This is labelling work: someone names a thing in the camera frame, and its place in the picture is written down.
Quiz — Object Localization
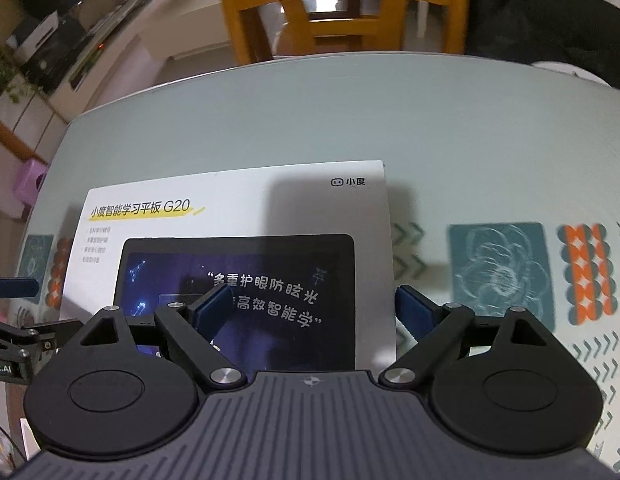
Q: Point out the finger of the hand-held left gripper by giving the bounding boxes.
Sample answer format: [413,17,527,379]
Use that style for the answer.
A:
[0,316,87,357]
[0,275,40,299]

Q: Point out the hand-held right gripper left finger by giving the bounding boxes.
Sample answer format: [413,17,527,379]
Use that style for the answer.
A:
[80,284,245,389]

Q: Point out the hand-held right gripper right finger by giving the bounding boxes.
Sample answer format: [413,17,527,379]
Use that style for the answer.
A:
[380,284,548,389]

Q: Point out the grey patterned desktop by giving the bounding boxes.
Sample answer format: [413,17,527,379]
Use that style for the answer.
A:
[0,51,620,480]

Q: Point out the purple plastic stool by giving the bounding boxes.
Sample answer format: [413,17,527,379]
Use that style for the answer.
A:
[12,157,50,207]

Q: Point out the white tablet box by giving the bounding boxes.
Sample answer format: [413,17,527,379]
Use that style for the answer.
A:
[59,160,397,376]

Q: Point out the green houseplant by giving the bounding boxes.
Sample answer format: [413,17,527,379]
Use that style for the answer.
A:
[0,44,37,107]

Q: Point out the black electronic device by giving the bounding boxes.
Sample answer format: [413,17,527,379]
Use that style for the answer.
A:
[20,24,93,92]

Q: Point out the white tv cabinet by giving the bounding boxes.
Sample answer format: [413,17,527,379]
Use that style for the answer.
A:
[50,0,231,123]

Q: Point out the white round dish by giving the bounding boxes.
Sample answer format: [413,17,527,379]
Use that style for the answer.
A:
[531,60,611,87]

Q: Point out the wooden chair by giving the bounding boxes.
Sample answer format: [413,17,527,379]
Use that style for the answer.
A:
[213,0,472,67]

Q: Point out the dark cloth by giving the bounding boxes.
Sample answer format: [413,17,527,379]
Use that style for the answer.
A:
[465,0,620,92]

